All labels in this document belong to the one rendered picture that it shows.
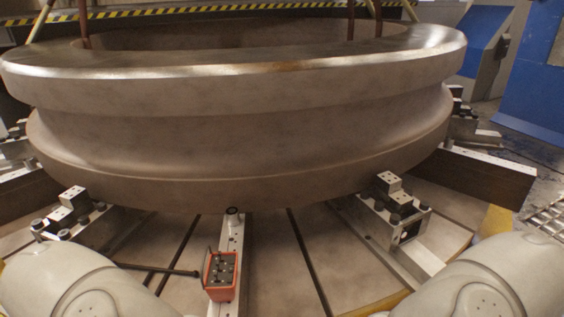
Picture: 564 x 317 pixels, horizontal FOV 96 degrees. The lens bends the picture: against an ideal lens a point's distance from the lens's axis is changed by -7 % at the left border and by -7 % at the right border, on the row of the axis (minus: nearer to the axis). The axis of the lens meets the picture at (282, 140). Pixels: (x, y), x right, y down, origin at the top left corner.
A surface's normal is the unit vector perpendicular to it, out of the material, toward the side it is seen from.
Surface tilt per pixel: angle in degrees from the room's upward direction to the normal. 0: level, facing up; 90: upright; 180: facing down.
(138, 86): 90
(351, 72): 90
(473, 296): 26
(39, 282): 17
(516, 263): 2
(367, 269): 0
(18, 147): 90
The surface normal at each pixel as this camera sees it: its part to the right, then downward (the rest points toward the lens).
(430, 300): -0.87, -0.50
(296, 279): -0.02, -0.89
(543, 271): 0.18, -0.65
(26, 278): -0.22, -0.64
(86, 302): -0.01, -0.58
